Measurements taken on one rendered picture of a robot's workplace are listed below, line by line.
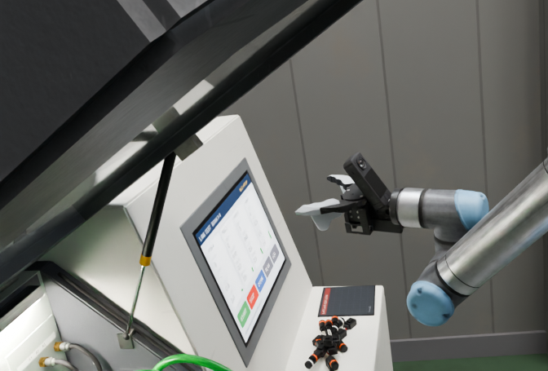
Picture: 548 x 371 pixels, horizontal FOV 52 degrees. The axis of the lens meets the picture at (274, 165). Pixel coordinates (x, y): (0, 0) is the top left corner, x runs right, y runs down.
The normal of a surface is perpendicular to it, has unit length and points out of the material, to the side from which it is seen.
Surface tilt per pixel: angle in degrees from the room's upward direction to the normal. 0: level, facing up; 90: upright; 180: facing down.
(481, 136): 90
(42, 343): 90
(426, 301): 90
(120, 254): 90
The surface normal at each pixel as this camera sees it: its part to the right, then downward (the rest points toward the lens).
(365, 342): -0.15, -0.95
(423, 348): -0.11, 0.30
